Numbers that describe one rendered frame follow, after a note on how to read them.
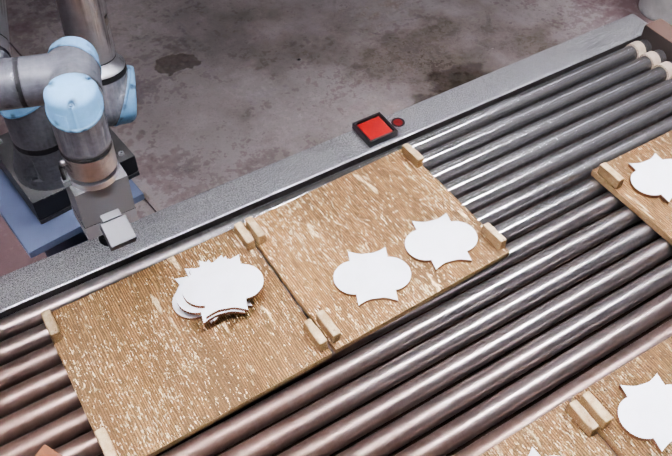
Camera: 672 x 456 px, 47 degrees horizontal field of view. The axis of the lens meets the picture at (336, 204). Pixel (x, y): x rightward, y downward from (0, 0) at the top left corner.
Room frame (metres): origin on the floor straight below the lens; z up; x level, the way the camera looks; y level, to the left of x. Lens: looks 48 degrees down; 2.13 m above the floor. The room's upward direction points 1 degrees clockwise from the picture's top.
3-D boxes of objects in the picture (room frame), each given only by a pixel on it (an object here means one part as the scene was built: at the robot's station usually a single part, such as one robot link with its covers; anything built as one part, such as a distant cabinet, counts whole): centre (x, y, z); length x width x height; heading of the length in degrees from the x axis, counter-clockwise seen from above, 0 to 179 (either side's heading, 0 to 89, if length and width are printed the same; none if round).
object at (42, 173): (1.17, 0.61, 0.99); 0.15 x 0.15 x 0.10
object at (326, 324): (0.76, 0.01, 0.95); 0.06 x 0.02 x 0.03; 33
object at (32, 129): (1.17, 0.60, 1.10); 0.13 x 0.12 x 0.14; 105
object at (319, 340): (0.74, 0.03, 0.95); 0.06 x 0.02 x 0.03; 33
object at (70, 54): (0.91, 0.41, 1.39); 0.11 x 0.11 x 0.08; 15
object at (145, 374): (0.75, 0.27, 0.93); 0.41 x 0.35 x 0.02; 123
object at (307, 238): (0.98, -0.08, 0.93); 0.41 x 0.35 x 0.02; 123
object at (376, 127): (1.30, -0.09, 0.92); 0.06 x 0.06 x 0.01; 32
